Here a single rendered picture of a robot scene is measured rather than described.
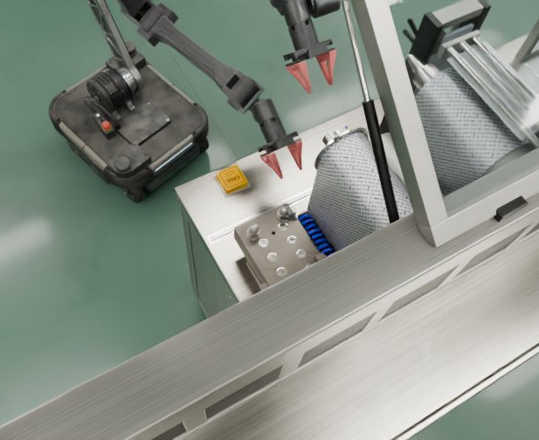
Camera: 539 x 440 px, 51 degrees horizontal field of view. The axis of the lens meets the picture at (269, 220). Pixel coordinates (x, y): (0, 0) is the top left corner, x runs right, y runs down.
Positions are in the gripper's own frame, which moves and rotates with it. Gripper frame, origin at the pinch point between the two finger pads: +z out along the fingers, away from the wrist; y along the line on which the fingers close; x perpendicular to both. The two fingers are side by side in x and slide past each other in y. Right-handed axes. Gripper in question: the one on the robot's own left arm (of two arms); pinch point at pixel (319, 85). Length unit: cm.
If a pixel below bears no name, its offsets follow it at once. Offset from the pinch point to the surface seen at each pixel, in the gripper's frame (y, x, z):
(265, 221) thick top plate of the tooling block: 19.4, -13.8, 28.4
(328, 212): 7.9, -0.3, 29.2
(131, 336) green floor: 61, -108, 77
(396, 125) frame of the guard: 23, 60, 2
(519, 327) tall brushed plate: 6, 53, 44
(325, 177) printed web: 8.1, 4.8, 19.5
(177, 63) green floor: -21, -189, -21
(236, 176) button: 16.1, -35.5, 18.9
